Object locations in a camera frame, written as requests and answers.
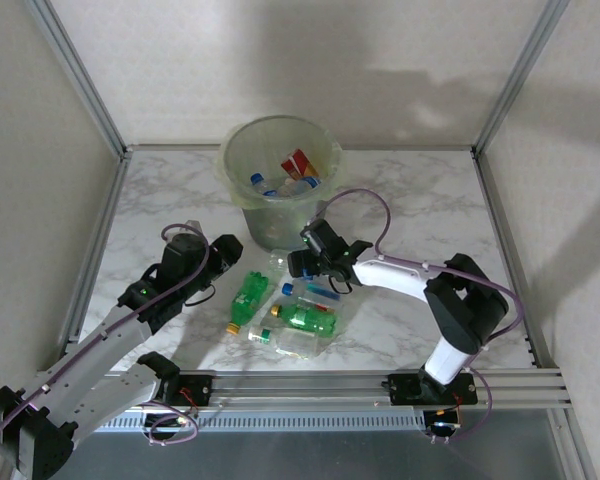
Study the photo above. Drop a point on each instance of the large clear bottle green label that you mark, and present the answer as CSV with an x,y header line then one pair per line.
x,y
300,345

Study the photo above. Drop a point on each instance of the translucent green bin liner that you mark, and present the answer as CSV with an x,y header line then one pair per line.
x,y
337,170

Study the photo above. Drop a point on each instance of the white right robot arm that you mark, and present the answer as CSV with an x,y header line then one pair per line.
x,y
390,275

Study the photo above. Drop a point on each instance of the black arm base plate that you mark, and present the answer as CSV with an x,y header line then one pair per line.
x,y
400,387
197,387

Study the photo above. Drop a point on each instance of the translucent green waste bin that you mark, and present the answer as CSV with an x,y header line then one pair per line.
x,y
280,225

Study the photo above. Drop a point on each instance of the slotted aluminium mounting rail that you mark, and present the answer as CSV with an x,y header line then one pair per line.
x,y
305,390

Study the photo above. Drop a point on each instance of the aluminium frame cross bar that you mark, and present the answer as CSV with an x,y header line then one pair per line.
x,y
405,147

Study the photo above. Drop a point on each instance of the crushed bottle dark blue label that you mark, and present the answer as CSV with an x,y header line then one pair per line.
x,y
307,184

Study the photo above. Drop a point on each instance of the clear bottle blue label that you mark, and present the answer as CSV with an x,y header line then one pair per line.
x,y
279,261

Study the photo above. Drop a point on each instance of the aluminium frame post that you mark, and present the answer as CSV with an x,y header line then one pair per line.
x,y
575,450
80,85
520,75

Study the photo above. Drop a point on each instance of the aluminium frame side bar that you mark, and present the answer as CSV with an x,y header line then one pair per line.
x,y
100,225
505,240

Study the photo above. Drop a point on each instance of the clear Pepsi bottle blue cap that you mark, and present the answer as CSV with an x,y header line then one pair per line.
x,y
256,178

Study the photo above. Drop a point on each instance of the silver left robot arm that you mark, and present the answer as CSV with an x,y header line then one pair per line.
x,y
95,340

